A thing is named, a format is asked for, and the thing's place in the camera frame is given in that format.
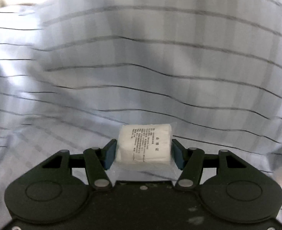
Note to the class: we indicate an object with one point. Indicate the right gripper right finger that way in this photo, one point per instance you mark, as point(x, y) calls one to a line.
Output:
point(190, 162)

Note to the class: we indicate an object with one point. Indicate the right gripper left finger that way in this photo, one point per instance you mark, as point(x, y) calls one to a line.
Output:
point(97, 162)

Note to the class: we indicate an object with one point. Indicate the white gauze pack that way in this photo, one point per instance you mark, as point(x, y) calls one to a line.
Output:
point(144, 144)

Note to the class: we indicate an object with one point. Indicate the white checkered cloth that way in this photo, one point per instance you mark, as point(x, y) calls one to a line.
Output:
point(73, 72)

